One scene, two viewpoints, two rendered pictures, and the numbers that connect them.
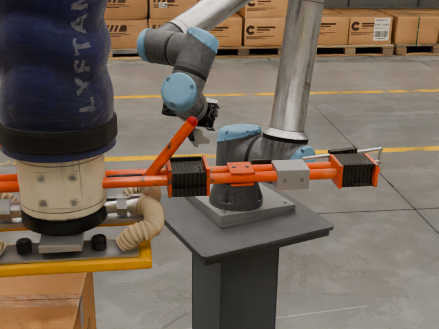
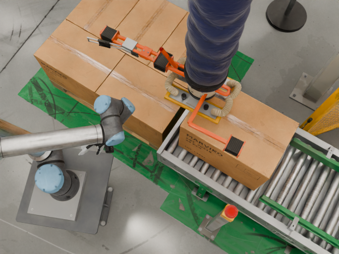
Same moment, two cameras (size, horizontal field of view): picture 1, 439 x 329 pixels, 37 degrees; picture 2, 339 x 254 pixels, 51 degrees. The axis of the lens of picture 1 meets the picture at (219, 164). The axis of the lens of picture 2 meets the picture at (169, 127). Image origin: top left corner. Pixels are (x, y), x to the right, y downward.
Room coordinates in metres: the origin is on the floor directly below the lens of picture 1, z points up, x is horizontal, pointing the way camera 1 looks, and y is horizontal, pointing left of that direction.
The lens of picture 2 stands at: (2.03, 0.70, 2.95)
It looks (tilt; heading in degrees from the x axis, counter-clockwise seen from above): 70 degrees down; 216
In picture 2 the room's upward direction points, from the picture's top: straight up
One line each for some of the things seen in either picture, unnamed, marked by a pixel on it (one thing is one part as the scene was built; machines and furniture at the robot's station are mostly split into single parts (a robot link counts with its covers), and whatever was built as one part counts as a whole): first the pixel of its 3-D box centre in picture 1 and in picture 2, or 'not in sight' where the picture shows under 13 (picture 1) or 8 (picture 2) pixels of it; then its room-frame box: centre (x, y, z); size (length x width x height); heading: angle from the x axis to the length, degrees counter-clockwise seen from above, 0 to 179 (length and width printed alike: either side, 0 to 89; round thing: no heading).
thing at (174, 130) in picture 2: not in sight; (185, 115); (1.19, 0.22, 0.58); 0.70 x 0.03 x 0.06; 4
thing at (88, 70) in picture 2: not in sight; (135, 57); (0.94, -0.47, 0.34); 1.20 x 1.00 x 0.40; 94
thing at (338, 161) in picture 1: (353, 170); (110, 35); (1.28, -0.28, 1.22); 0.08 x 0.07 x 0.05; 98
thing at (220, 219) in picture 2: not in sight; (218, 220); (1.66, 0.83, 0.50); 0.07 x 0.07 x 1.00; 4
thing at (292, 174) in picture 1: (289, 174); (129, 46); (1.26, -0.15, 1.22); 0.07 x 0.07 x 0.04; 8
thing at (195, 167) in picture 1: (187, 175); (163, 61); (1.23, 0.07, 1.22); 0.10 x 0.08 x 0.06; 8
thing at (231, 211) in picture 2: not in sight; (230, 211); (1.66, 0.83, 1.02); 0.07 x 0.07 x 0.04
